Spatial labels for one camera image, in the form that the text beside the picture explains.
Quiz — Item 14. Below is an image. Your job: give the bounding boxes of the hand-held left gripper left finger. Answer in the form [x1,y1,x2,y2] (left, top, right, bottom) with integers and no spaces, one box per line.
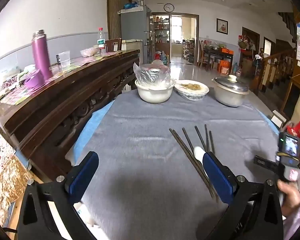
[16,151,100,240]

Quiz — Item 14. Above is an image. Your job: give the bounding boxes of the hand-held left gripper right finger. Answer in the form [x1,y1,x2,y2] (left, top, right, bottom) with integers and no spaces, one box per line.
[196,151,284,240]

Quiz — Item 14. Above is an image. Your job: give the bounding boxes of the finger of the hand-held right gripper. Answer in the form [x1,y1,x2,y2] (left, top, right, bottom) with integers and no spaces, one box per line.
[254,155,278,173]

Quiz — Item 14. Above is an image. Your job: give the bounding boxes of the bunch of dark chopsticks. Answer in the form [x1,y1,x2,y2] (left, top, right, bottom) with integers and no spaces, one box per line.
[169,124,220,203]

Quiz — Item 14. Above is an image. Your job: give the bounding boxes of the white ceramic spoon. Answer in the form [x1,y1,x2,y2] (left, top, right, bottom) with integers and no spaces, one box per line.
[193,146,206,167]

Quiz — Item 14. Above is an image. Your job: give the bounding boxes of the person's right forearm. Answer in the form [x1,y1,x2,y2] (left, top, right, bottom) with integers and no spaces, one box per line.
[282,204,300,238]

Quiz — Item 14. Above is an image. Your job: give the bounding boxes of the person's right hand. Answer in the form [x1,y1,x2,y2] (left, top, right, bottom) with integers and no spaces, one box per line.
[277,181,300,217]

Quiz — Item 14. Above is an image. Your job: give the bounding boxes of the blue undercloth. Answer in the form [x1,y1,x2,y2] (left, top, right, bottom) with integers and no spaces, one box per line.
[65,100,115,166]

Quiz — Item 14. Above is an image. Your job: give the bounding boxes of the grey tablecloth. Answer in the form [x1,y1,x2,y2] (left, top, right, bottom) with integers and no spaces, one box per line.
[74,87,280,240]

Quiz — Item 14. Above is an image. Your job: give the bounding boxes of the carved wooden sideboard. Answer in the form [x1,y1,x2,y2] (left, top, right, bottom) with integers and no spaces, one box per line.
[0,49,141,182]

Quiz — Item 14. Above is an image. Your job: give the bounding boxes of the metal cooking pot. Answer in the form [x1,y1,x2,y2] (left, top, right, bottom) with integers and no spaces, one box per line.
[213,81,249,108]

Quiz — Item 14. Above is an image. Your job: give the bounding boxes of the floral printed bag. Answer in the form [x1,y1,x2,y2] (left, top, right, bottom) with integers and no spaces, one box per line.
[0,126,31,227]

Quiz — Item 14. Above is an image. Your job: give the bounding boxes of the metal pot lid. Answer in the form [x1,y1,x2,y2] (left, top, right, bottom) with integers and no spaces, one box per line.
[212,74,250,95]

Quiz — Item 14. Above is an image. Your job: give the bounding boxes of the plate of food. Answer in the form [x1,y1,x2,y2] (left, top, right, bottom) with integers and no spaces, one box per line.
[174,79,210,101]

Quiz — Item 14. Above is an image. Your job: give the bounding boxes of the wooden stair railing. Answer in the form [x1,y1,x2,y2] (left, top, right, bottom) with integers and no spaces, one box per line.
[250,47,298,96]

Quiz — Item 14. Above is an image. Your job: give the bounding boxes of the white ceramic bowl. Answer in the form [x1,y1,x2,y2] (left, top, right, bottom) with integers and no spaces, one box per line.
[135,79,177,104]

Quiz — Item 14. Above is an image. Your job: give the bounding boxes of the orange cardboard box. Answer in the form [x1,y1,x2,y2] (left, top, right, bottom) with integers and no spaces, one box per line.
[218,60,232,74]

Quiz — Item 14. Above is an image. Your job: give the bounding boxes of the purple thermos lid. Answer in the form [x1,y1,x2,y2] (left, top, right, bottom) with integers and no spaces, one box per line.
[23,69,45,89]

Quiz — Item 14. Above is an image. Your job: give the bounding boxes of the pink checkered table mat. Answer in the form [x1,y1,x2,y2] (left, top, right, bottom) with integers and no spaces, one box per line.
[0,50,130,105]

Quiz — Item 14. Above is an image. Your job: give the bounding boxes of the clear plastic cup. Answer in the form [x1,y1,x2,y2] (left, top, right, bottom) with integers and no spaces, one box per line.
[58,50,71,68]

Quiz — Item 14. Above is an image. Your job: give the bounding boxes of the pile of snack packets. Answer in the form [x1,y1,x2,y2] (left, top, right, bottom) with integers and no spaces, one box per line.
[0,66,28,106]

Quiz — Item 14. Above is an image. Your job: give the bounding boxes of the dark wooden dining table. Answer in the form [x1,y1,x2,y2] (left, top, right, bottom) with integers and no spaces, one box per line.
[203,47,234,71]

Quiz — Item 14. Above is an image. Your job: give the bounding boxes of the clear plastic bag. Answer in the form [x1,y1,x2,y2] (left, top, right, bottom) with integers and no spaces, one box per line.
[133,63,171,90]

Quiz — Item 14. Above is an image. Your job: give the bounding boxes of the slatted wooden chair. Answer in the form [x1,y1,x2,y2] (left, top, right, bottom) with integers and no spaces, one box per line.
[198,40,211,68]

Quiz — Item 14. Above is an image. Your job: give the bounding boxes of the bowl of snacks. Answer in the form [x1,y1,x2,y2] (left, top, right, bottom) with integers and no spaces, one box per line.
[80,47,101,58]

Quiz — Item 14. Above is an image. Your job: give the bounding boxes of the purple thermos bottle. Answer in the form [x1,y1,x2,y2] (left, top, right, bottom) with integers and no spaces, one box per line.
[31,29,53,81]

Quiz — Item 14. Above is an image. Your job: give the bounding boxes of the dark wooden chair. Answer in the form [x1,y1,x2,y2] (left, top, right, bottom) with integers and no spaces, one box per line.
[105,38,123,53]

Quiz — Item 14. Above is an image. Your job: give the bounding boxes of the red-capped water bottle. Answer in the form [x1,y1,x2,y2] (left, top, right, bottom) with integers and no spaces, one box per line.
[97,27,106,54]

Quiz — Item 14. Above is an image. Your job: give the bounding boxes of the white chest freezer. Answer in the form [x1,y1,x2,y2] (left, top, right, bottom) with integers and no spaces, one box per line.
[121,39,144,66]

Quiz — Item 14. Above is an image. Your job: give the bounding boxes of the grey refrigerator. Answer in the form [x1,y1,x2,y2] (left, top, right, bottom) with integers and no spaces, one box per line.
[118,5,152,64]

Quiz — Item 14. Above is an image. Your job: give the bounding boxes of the framed wall picture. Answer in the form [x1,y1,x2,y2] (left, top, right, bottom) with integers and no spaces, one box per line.
[216,18,229,33]

